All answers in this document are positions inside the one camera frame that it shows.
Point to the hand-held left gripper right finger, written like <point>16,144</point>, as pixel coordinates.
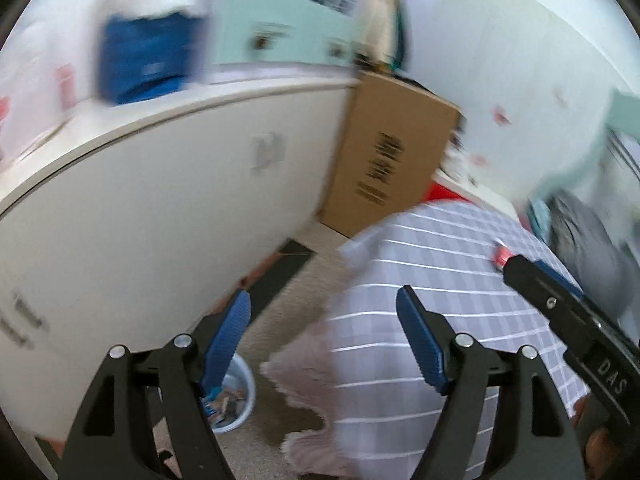
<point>420,335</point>

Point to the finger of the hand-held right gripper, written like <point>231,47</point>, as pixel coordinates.
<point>540,285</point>

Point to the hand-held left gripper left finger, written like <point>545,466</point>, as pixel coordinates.
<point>230,340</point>

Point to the small red wrapper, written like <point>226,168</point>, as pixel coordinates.
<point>501,256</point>

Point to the light blue trash bin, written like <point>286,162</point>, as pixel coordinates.
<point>240,400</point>

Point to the grey cloth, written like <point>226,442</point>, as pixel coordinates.
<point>585,240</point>

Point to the checked tablecloth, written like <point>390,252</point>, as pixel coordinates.
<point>390,270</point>

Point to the red plastic box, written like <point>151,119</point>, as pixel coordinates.
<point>442,192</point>

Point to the white cabinet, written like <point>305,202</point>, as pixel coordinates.
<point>150,200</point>

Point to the brown cardboard box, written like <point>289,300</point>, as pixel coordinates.
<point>390,160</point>

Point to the blue box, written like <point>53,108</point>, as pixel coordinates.
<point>145,60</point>

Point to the mint green box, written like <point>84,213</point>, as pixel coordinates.
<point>285,25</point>

